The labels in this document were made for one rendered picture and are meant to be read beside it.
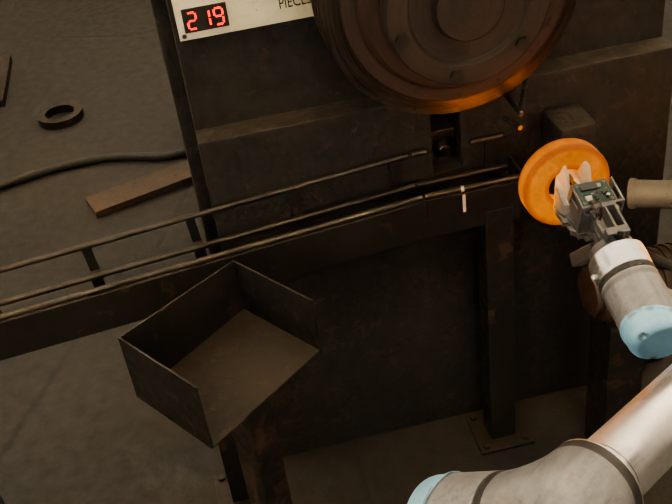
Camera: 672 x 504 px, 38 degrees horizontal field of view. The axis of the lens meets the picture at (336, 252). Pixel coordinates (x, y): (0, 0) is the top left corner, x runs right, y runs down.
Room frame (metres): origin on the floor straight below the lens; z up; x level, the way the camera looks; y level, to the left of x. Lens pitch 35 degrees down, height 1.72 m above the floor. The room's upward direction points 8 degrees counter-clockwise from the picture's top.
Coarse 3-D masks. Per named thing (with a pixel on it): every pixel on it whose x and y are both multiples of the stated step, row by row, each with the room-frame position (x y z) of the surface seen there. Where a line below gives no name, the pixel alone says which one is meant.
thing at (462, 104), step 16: (320, 0) 1.55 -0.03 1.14; (336, 0) 1.55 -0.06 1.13; (576, 0) 1.60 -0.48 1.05; (320, 16) 1.55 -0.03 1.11; (336, 16) 1.55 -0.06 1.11; (560, 16) 1.60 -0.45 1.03; (336, 32) 1.55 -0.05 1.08; (560, 32) 1.60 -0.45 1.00; (336, 48) 1.55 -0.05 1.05; (544, 48) 1.60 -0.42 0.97; (352, 64) 1.55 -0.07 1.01; (528, 64) 1.59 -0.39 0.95; (352, 80) 1.55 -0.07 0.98; (368, 80) 1.55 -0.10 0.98; (512, 80) 1.59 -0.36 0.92; (384, 96) 1.56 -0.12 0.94; (400, 96) 1.56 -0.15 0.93; (480, 96) 1.58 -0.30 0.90; (496, 96) 1.58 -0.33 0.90; (416, 112) 1.57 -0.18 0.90; (432, 112) 1.57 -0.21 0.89; (448, 112) 1.57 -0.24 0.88
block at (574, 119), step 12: (552, 108) 1.69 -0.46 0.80; (564, 108) 1.68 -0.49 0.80; (576, 108) 1.67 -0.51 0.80; (552, 120) 1.64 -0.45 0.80; (564, 120) 1.63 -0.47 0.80; (576, 120) 1.62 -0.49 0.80; (588, 120) 1.62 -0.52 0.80; (552, 132) 1.63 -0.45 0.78; (564, 132) 1.60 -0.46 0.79; (576, 132) 1.60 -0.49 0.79; (588, 132) 1.60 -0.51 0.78; (552, 180) 1.63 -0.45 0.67; (552, 192) 1.63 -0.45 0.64; (564, 228) 1.59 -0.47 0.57
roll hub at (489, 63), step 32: (384, 0) 1.49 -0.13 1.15; (416, 0) 1.49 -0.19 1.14; (448, 0) 1.48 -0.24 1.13; (480, 0) 1.49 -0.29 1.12; (512, 0) 1.51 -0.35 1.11; (544, 0) 1.51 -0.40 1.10; (384, 32) 1.51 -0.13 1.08; (416, 32) 1.49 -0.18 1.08; (448, 32) 1.48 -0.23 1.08; (480, 32) 1.49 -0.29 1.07; (512, 32) 1.51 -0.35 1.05; (416, 64) 1.48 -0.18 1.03; (448, 64) 1.49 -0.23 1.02; (480, 64) 1.49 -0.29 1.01
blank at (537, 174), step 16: (560, 144) 1.38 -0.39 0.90; (576, 144) 1.37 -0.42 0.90; (528, 160) 1.38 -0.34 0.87; (544, 160) 1.36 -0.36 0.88; (560, 160) 1.36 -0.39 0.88; (576, 160) 1.37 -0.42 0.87; (592, 160) 1.37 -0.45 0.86; (528, 176) 1.36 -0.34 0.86; (544, 176) 1.36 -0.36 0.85; (592, 176) 1.37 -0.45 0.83; (608, 176) 1.37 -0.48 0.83; (528, 192) 1.35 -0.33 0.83; (544, 192) 1.36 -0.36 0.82; (528, 208) 1.35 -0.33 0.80; (544, 208) 1.36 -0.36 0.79; (560, 224) 1.36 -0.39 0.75
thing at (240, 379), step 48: (192, 288) 1.37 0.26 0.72; (240, 288) 1.43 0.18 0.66; (288, 288) 1.33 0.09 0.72; (144, 336) 1.29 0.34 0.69; (192, 336) 1.35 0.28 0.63; (240, 336) 1.36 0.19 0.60; (288, 336) 1.33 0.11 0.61; (144, 384) 1.23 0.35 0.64; (192, 384) 1.12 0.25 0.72; (240, 384) 1.24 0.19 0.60; (192, 432) 1.14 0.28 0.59; (240, 432) 1.27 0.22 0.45
